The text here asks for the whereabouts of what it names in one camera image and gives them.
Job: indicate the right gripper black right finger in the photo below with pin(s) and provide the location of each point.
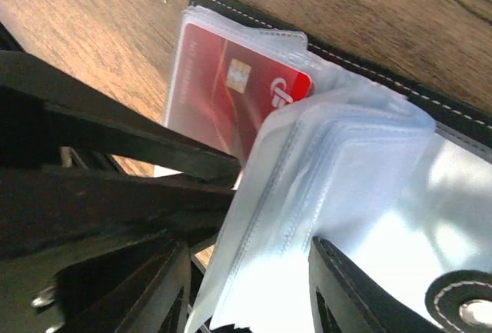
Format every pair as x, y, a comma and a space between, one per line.
345, 299

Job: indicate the black leather card holder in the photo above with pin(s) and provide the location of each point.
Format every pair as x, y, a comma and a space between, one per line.
394, 174

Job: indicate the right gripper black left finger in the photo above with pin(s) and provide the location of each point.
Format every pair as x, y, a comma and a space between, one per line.
141, 288

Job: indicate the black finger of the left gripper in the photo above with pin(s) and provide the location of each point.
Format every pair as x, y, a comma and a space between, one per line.
39, 207
81, 117

